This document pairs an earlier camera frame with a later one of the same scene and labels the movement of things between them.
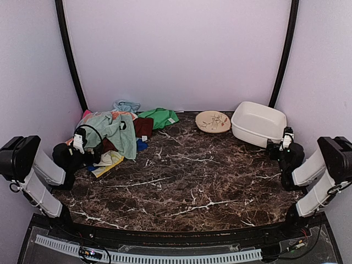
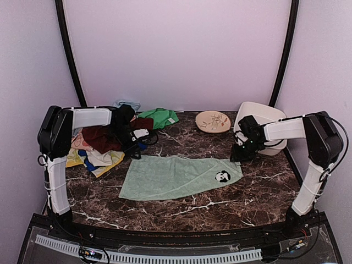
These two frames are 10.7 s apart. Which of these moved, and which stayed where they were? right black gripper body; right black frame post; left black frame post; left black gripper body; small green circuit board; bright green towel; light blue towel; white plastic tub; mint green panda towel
Moved: left black gripper body; right black gripper body; mint green panda towel
Stayed: bright green towel; light blue towel; small green circuit board; white plastic tub; left black frame post; right black frame post
